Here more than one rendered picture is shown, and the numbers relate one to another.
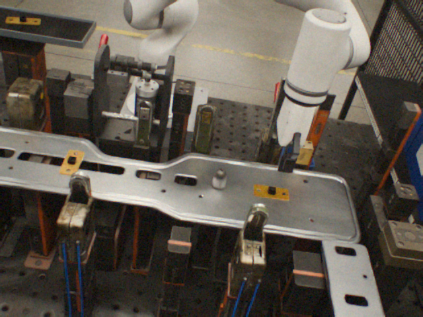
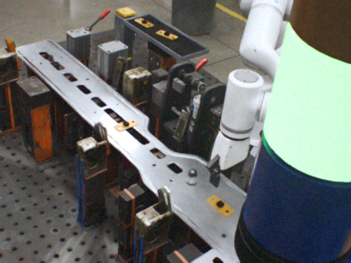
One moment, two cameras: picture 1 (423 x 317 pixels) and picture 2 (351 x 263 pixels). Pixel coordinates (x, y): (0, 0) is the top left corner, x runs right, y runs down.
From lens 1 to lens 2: 0.93 m
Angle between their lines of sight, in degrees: 39
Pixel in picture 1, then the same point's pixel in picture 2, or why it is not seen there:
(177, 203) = (153, 175)
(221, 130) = not seen: hidden behind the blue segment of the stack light
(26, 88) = (136, 73)
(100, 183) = (126, 142)
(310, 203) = not seen: hidden behind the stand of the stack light
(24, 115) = (128, 89)
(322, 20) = (234, 76)
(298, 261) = (185, 249)
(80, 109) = (158, 99)
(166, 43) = (267, 84)
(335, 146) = not seen: outside the picture
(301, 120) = (219, 145)
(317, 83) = (229, 121)
